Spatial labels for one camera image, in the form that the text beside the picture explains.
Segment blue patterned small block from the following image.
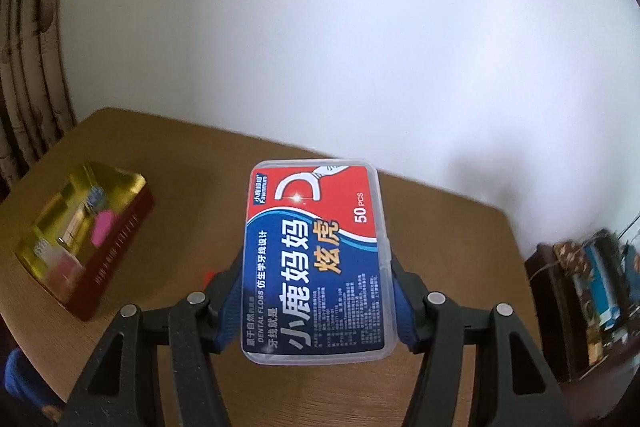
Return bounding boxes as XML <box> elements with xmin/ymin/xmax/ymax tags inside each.
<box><xmin>85</xmin><ymin>186</ymin><xmax>106</xmax><ymax>213</ymax></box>

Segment long beige wooden block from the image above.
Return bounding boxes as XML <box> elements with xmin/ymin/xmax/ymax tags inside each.
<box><xmin>56</xmin><ymin>205</ymin><xmax>91</xmax><ymax>248</ymax></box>

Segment beige patterned curtain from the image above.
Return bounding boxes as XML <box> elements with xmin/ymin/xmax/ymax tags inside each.
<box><xmin>1</xmin><ymin>0</ymin><xmax>76</xmax><ymax>192</ymax></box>

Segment dark wooden side cabinet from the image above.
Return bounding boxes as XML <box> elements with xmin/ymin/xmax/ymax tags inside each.
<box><xmin>523</xmin><ymin>241</ymin><xmax>640</xmax><ymax>383</ymax></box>

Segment pink rectangular block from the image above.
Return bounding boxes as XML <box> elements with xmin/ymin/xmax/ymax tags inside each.
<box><xmin>91</xmin><ymin>209</ymin><xmax>117</xmax><ymax>247</ymax></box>

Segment clear box with pink insert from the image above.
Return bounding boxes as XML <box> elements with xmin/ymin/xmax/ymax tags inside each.
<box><xmin>48</xmin><ymin>254</ymin><xmax>85</xmax><ymax>293</ymax></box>

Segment dental floss plastic box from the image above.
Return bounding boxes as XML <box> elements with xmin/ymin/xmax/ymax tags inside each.
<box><xmin>240</xmin><ymin>158</ymin><xmax>397</xmax><ymax>366</ymax></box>

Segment colourful boxes on cabinet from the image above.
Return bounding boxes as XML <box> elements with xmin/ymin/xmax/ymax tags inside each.
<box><xmin>552</xmin><ymin>230</ymin><xmax>639</xmax><ymax>373</ymax></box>

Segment small red block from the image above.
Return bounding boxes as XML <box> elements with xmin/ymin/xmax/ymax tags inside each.
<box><xmin>204</xmin><ymin>271</ymin><xmax>215</xmax><ymax>286</ymax></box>

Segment red gold tin box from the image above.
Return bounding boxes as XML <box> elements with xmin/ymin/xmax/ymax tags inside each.
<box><xmin>15</xmin><ymin>161</ymin><xmax>154</xmax><ymax>321</ymax></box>

